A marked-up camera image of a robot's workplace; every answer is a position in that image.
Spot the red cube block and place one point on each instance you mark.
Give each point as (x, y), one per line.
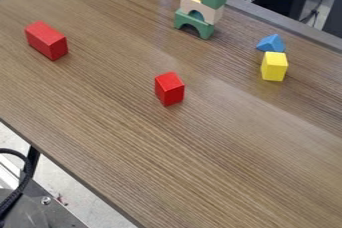
(169, 88)

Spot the green arch block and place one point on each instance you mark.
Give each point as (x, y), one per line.
(194, 24)

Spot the cream arch block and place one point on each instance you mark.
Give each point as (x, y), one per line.
(202, 9)

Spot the blue triangular block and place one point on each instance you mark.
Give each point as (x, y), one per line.
(271, 43)

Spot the red rectangular block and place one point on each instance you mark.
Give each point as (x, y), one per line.
(46, 39)

